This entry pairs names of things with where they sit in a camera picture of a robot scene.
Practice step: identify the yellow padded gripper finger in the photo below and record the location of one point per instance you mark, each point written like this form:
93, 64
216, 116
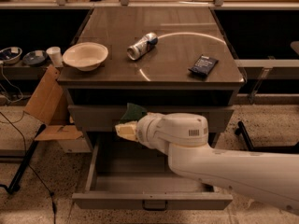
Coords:
127, 130

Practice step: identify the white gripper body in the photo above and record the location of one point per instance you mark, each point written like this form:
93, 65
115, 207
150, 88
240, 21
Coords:
144, 131

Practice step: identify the green yellow sponge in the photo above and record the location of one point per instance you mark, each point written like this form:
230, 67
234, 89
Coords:
133, 113

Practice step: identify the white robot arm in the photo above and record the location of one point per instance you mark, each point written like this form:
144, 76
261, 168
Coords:
271, 178

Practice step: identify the grey middle drawer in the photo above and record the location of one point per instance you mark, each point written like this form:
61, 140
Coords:
102, 118

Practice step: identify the grey open bottom drawer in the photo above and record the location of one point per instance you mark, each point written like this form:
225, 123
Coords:
125, 175

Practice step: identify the grey drawer cabinet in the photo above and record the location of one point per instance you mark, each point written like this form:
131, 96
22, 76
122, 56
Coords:
161, 77

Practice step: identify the dark blue snack bag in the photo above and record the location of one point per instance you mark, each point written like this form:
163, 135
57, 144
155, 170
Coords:
203, 66

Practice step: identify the brown cardboard box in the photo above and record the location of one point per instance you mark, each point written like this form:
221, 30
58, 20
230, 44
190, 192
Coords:
48, 104

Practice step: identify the black right stand leg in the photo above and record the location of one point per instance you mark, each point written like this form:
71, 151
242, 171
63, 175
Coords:
241, 130

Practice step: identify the black stand leg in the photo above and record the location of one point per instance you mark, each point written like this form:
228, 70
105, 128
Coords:
241, 130
14, 185

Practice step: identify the silver blue soda can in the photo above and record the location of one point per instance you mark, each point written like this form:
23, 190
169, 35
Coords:
142, 46

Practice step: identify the white paper cup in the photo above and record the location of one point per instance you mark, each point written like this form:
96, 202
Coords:
55, 55

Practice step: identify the black left stand leg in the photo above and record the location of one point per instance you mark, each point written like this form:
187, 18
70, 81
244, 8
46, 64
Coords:
14, 185

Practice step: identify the white blue bowl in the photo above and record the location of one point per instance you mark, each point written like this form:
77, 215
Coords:
10, 55

